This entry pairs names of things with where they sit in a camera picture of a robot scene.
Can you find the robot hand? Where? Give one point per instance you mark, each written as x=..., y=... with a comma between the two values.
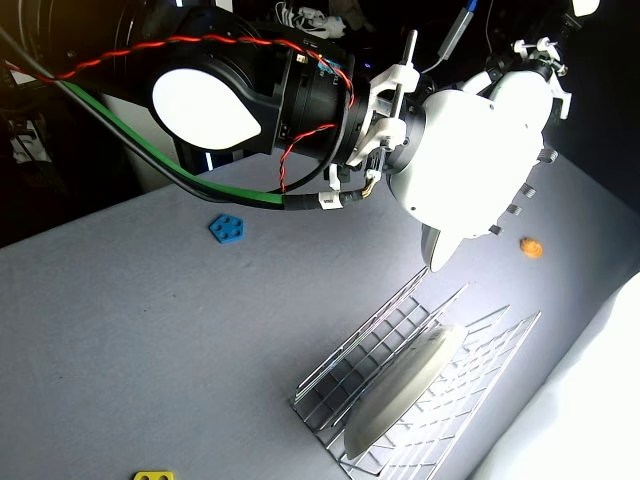
x=465, y=160
x=525, y=95

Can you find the white plastic bracket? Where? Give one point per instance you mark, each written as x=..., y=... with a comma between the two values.
x=25, y=145

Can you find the blue pentagon block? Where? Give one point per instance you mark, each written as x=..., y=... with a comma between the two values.
x=228, y=228

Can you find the white plastic parts pile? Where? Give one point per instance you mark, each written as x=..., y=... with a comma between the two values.
x=310, y=22

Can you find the orange ridged cone toy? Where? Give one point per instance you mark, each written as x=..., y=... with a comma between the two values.
x=531, y=248

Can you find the yellow block with holes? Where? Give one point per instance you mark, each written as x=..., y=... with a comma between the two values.
x=154, y=473

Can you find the grey table cloth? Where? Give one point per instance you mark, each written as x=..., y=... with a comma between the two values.
x=150, y=350

